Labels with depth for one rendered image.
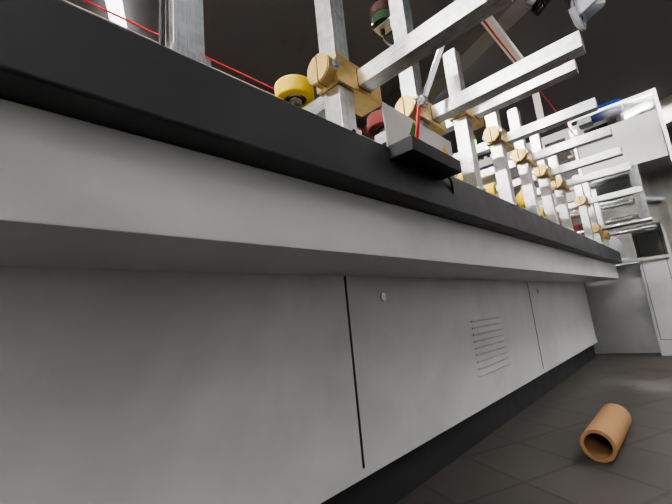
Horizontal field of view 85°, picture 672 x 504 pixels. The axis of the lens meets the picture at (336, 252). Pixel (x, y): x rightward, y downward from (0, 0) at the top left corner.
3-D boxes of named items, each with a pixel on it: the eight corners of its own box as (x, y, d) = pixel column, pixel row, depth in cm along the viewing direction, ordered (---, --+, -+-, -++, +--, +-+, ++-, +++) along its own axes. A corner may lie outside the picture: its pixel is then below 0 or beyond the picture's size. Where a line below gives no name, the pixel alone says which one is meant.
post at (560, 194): (577, 245, 166) (555, 146, 174) (575, 244, 163) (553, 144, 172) (568, 247, 168) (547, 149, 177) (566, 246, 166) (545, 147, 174)
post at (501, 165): (521, 226, 112) (493, 85, 121) (517, 225, 110) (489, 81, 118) (509, 229, 114) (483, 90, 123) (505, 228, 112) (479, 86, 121)
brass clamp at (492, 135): (517, 149, 121) (514, 135, 122) (502, 137, 112) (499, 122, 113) (498, 156, 125) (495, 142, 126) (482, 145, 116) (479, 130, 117)
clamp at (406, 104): (447, 132, 84) (444, 112, 85) (415, 112, 74) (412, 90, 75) (426, 142, 88) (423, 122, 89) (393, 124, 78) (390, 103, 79)
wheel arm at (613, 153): (623, 156, 139) (621, 147, 140) (622, 153, 137) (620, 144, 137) (492, 195, 173) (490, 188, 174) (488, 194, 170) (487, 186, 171)
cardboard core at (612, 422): (628, 404, 115) (613, 431, 94) (634, 431, 114) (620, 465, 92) (597, 402, 121) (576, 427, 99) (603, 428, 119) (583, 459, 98)
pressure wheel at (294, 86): (317, 143, 78) (312, 95, 80) (318, 123, 71) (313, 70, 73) (279, 145, 78) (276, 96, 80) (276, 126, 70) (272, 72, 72)
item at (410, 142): (475, 187, 73) (471, 166, 74) (415, 160, 57) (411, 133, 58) (452, 194, 77) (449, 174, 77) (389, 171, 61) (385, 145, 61)
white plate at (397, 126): (458, 182, 82) (452, 141, 84) (390, 152, 64) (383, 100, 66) (456, 183, 83) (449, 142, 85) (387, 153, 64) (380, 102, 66)
